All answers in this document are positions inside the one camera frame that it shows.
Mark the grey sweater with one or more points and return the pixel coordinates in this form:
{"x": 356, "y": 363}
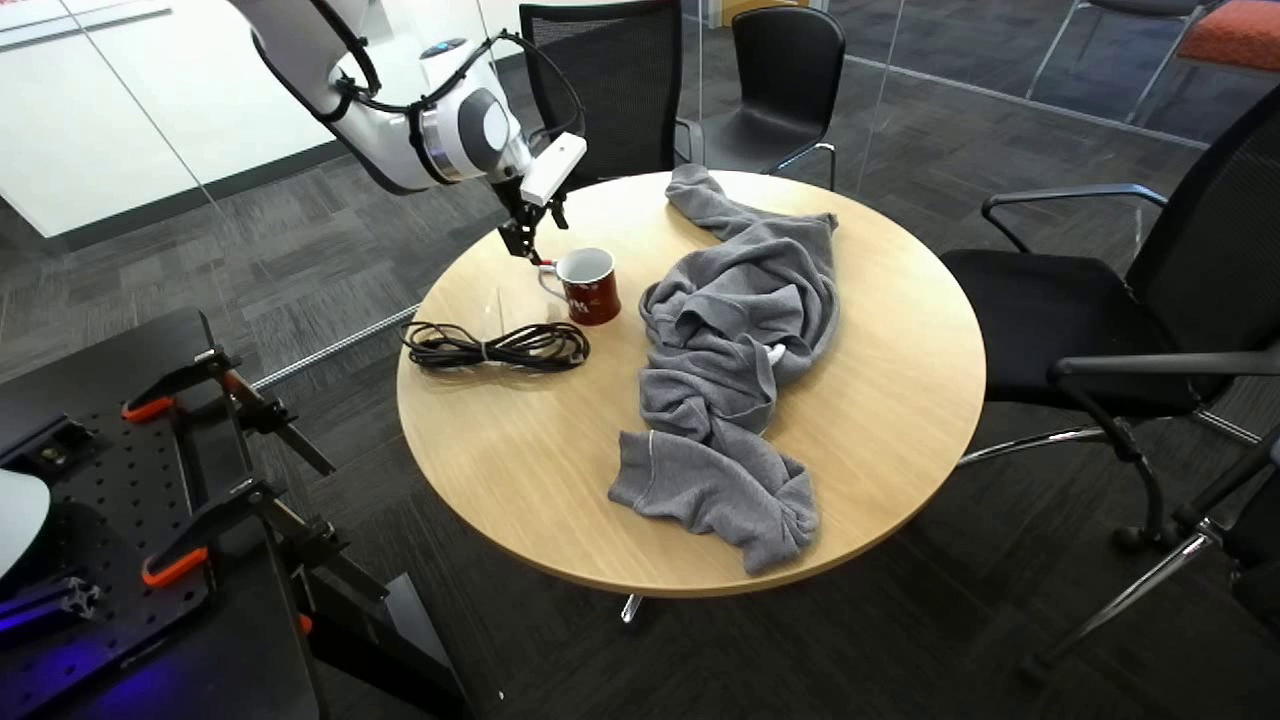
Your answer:
{"x": 735, "y": 344}

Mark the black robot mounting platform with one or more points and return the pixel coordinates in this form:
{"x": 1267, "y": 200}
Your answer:
{"x": 267, "y": 654}

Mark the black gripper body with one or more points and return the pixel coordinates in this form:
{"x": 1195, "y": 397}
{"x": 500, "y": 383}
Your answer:
{"x": 516, "y": 200}

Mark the black office chair with armrest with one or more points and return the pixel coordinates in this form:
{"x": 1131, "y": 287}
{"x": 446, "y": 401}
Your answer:
{"x": 785, "y": 64}

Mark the orange bench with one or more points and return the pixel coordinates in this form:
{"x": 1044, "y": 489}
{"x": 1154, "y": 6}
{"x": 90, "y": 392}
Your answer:
{"x": 1240, "y": 34}

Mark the red and white mug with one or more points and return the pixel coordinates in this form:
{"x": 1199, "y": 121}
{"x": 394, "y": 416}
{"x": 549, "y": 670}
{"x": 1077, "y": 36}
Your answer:
{"x": 594, "y": 295}

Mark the black mesh office chair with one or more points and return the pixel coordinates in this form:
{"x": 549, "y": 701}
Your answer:
{"x": 1067, "y": 306}

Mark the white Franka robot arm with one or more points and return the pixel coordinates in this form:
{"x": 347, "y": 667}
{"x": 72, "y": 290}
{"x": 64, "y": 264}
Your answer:
{"x": 386, "y": 135}

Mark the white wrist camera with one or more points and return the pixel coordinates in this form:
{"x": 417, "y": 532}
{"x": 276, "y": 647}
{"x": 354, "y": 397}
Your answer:
{"x": 552, "y": 165}

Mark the metal table foot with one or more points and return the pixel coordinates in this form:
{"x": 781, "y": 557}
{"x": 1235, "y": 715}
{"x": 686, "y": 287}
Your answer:
{"x": 629, "y": 608}

